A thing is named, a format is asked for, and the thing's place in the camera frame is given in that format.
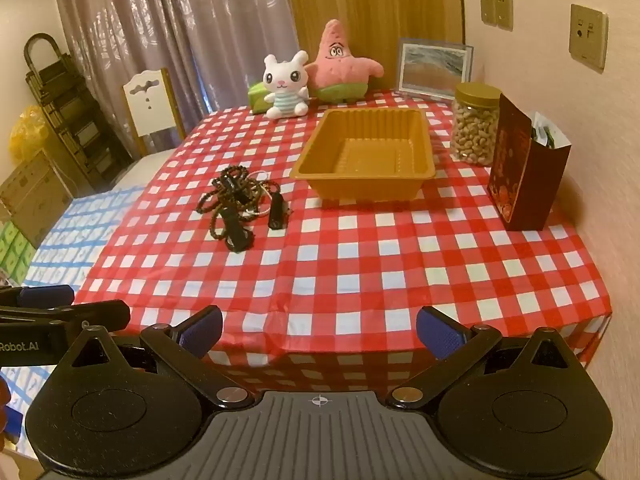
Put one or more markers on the brown wooden panel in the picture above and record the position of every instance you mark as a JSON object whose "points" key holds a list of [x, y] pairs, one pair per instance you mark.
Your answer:
{"points": [[390, 0]]}

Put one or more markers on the green tissue box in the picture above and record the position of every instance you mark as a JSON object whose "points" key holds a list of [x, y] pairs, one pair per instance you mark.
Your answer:
{"points": [[257, 97]]}

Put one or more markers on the grey patterned curtain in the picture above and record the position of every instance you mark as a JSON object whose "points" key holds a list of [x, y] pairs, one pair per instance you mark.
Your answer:
{"points": [[175, 20]]}

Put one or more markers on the black scissors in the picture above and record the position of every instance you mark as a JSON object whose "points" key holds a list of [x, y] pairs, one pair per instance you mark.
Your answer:
{"points": [[276, 212]]}

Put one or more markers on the large beige wall socket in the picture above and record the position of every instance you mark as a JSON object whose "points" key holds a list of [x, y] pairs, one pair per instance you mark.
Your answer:
{"points": [[587, 37]]}

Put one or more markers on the pink starfish plush toy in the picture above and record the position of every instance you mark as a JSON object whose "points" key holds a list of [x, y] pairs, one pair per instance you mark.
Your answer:
{"points": [[340, 70]]}

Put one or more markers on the dark red gift bag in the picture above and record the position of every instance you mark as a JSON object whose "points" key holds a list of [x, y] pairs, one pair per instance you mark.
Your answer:
{"points": [[520, 175]]}

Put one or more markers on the white wooden chair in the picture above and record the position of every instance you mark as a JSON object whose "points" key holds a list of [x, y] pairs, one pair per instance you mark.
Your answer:
{"points": [[147, 105]]}

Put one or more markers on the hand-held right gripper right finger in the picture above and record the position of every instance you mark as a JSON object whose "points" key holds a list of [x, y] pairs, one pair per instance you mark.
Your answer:
{"points": [[440, 332]]}

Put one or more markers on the yellow plastic tray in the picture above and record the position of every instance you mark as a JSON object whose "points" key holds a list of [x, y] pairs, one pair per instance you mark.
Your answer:
{"points": [[370, 152]]}

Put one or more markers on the stack of green boxes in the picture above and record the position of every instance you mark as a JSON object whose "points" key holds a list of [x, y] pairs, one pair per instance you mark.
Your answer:
{"points": [[15, 252]]}

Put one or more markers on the red white checkered tablecloth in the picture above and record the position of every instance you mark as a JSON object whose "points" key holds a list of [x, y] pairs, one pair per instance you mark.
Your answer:
{"points": [[375, 260]]}

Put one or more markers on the white paper packet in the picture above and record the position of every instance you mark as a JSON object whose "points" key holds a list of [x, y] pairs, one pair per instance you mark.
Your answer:
{"points": [[547, 132]]}

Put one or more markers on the clear picture frame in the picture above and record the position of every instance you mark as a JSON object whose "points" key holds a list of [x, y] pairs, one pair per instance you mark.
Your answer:
{"points": [[435, 67]]}

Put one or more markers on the white bunny plush toy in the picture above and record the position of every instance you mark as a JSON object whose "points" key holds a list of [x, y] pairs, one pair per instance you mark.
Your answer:
{"points": [[285, 80]]}

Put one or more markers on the yellow plastic bag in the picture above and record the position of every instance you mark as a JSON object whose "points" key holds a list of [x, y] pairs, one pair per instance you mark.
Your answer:
{"points": [[30, 135]]}

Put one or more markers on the black folding rack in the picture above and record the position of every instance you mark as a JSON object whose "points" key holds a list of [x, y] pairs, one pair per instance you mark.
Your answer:
{"points": [[65, 95]]}

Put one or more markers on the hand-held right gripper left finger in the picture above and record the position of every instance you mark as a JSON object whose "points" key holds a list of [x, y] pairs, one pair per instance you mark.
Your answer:
{"points": [[200, 331]]}

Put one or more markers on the cashew jar with gold lid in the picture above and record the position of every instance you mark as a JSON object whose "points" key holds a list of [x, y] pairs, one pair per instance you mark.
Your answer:
{"points": [[475, 130]]}

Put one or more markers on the cardboard box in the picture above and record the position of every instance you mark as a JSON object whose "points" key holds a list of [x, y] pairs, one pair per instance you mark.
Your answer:
{"points": [[35, 195]]}

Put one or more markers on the blue checkered bed sheet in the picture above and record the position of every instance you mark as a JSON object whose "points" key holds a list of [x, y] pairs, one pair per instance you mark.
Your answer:
{"points": [[85, 230]]}

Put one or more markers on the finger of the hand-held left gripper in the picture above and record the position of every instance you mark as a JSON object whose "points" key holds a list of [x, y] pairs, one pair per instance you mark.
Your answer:
{"points": [[100, 314], [47, 294]]}

